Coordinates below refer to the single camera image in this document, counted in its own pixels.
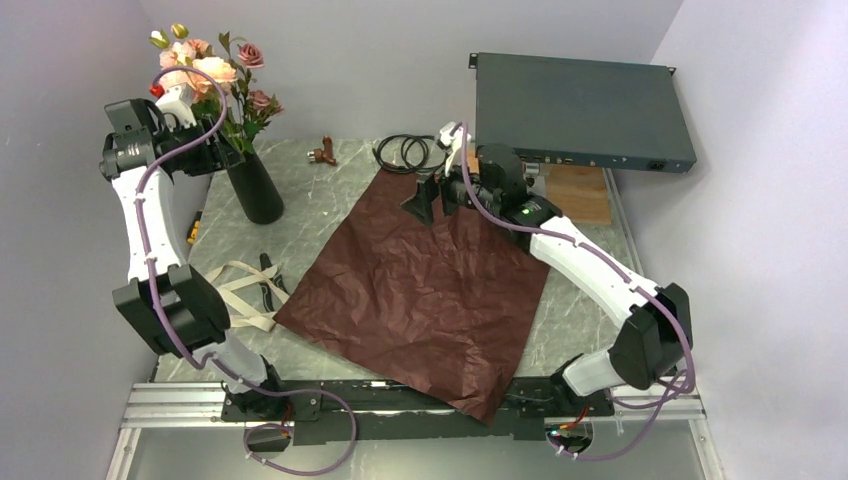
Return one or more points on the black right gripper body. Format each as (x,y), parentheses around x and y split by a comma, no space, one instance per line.
(457,189)

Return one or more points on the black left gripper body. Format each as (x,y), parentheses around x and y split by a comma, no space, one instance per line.
(202,158)

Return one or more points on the light pink flower stem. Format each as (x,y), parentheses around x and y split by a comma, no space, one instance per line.
(207,101)

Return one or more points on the peach flower stem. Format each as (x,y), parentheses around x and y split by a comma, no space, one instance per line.
(184,51)

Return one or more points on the dark red wrapping paper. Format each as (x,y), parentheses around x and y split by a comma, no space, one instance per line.
(445,309)

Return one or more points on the beige ribbon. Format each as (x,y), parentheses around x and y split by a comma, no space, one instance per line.
(242,313)

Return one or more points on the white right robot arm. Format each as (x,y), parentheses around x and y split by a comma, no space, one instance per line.
(653,322)

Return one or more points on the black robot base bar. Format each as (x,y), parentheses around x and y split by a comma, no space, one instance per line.
(322,411)

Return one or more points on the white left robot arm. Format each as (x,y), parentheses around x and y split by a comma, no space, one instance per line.
(169,304)

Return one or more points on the black cone vase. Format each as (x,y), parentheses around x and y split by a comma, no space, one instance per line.
(255,190)

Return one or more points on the yellow tool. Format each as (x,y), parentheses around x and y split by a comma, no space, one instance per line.
(193,228)

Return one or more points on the wooden board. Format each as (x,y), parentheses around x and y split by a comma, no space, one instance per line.
(578,194)

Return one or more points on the brown small figurine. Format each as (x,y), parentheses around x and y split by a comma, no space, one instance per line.
(324,154)

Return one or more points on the black pruning shears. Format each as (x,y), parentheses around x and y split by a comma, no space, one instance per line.
(267,293)

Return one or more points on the metal switch stand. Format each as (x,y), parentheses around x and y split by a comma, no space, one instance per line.
(536,176)

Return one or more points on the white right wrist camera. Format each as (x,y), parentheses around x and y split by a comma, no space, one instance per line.
(449,141)

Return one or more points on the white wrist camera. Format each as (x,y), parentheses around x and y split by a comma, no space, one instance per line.
(174,106)
(449,141)

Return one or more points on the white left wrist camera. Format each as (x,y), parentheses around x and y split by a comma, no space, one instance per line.
(174,106)

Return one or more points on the dark green network switch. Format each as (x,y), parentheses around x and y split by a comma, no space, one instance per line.
(581,112)

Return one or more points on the aluminium frame rail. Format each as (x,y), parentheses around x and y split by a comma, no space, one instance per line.
(175,431)

